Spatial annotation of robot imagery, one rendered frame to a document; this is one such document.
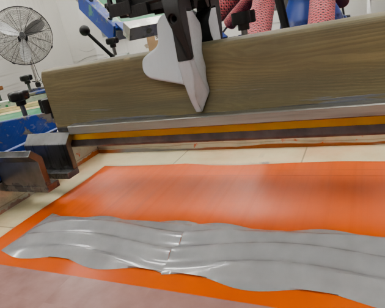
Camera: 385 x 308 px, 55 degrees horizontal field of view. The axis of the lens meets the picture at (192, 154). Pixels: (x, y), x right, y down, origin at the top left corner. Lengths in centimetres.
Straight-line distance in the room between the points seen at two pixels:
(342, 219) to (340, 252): 5
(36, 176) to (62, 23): 552
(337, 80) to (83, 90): 26
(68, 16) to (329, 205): 561
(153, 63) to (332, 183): 21
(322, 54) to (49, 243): 29
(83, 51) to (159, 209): 543
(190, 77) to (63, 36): 557
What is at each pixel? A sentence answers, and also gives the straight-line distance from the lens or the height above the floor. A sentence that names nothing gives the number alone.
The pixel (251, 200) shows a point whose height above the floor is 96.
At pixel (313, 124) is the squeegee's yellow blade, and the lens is 35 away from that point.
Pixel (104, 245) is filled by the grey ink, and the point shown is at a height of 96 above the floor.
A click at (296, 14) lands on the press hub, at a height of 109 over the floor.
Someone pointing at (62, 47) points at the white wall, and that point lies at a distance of 581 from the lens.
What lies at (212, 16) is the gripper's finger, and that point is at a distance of 39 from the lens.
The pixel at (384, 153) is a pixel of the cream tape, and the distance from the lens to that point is 45.
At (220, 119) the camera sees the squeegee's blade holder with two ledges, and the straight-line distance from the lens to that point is 35.
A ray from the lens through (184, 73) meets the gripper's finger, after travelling 34.
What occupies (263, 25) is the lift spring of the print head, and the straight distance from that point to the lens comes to 81.
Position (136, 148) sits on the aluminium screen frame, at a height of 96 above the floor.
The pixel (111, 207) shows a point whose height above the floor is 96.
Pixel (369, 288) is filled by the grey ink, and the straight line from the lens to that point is 26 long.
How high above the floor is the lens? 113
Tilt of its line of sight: 19 degrees down
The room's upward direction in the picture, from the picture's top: 11 degrees counter-clockwise
